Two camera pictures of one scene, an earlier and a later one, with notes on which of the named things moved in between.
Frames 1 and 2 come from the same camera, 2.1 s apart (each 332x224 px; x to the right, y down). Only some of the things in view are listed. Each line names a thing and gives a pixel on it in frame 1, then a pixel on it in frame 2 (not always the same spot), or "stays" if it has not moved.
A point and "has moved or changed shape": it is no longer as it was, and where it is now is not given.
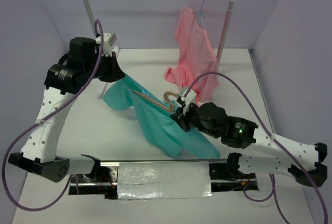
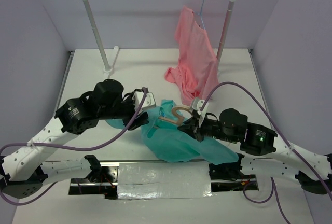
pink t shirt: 196,56 stays
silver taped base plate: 163,179 stays
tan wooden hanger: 169,107 has moved or changed shape
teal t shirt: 155,109 has moved or changed shape
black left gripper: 114,72 -> 141,120
